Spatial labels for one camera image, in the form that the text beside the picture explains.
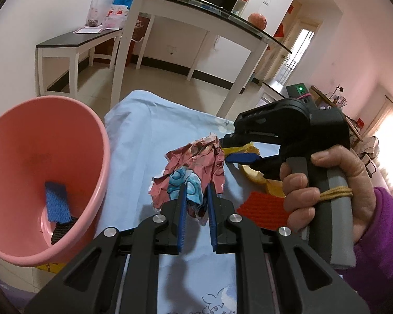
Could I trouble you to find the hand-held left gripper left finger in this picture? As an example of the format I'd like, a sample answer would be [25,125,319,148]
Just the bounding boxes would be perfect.
[24,183,188,314]

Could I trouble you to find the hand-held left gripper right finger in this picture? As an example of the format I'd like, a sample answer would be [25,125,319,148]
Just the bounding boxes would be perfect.
[207,183,370,314]

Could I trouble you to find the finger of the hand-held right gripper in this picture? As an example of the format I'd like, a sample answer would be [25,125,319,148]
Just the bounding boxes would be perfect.
[225,153,284,179]
[220,133,282,148]

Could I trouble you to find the orange peel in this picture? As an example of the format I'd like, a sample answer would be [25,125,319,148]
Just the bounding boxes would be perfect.
[223,142,286,198]

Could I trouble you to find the printed paper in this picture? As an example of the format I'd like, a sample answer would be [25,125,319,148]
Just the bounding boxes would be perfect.
[151,133,226,226]

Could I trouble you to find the pink plastic bucket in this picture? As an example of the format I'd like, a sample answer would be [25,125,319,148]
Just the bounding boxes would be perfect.
[0,96,111,267]

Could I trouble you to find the person's right forearm purple sleeve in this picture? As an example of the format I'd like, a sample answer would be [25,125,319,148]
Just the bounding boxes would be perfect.
[341,186,393,314]

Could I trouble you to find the person's right hand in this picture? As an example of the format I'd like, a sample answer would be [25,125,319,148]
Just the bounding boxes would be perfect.
[279,145,378,244]

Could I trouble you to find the wooden desk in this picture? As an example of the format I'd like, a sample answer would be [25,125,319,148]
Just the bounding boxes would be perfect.
[309,85,364,151]

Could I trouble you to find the red foam net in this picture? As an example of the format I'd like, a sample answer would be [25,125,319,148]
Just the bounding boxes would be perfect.
[236,191,290,231]

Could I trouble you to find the small white bench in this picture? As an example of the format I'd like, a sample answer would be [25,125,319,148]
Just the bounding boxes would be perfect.
[261,80,287,103]

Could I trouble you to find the yellow rubber band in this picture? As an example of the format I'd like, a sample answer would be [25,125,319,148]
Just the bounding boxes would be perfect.
[318,185,352,201]

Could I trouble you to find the light blue cloth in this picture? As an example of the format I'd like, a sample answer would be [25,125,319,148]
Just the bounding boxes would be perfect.
[93,90,302,314]

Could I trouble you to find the red pomegranate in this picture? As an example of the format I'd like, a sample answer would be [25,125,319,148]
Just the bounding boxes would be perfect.
[248,12,268,31]

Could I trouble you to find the black mesh piece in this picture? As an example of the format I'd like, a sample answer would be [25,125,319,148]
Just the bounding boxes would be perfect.
[51,216,79,246]

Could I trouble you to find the blue mesh piece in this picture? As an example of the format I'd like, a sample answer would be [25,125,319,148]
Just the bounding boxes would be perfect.
[45,181,72,225]

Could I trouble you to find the yellow packet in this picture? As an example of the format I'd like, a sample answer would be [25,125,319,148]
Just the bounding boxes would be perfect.
[36,262,68,273]

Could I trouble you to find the dark red box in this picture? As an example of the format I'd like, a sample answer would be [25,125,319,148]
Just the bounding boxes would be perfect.
[94,12,151,68]

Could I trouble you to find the white glass-top table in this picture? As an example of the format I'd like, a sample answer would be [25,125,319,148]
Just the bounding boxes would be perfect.
[112,0,293,118]

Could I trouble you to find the pink and white packages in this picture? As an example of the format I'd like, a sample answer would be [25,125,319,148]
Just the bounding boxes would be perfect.
[103,4,130,29]

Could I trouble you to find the white paper sheets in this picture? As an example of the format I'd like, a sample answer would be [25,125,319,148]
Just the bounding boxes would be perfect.
[73,25,106,35]

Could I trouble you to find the clear plastic bag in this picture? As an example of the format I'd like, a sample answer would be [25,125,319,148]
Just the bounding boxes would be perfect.
[87,0,103,27]

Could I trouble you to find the white bench with dark top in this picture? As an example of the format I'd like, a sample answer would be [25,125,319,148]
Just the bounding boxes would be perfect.
[35,28,124,98]

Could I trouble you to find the black frame chair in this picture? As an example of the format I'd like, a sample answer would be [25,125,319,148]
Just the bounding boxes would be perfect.
[358,136,380,177]

